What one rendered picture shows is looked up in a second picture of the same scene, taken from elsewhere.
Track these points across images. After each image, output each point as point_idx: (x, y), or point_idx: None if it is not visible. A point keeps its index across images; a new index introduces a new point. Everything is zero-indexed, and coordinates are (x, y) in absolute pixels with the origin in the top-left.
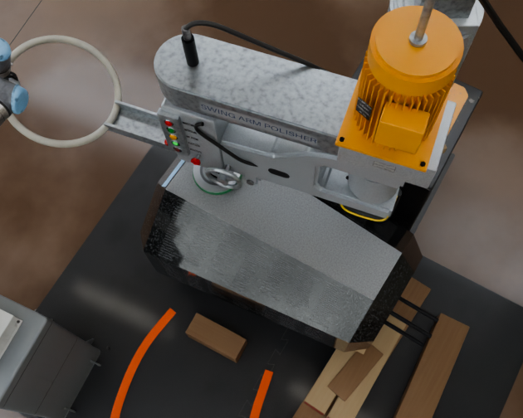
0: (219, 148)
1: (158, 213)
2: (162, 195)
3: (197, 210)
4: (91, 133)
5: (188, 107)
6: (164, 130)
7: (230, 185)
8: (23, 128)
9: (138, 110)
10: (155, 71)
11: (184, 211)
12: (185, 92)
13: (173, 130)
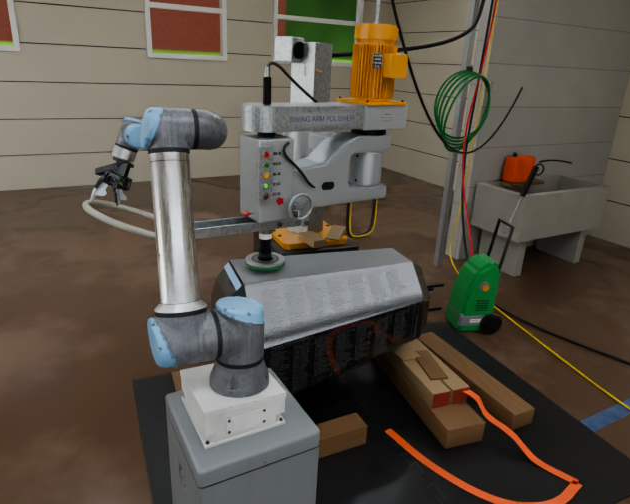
0: (298, 167)
1: None
2: (243, 292)
3: (277, 283)
4: None
5: (280, 127)
6: (260, 170)
7: (304, 216)
8: (143, 229)
9: (199, 223)
10: (254, 107)
11: (269, 291)
12: (281, 108)
13: (268, 163)
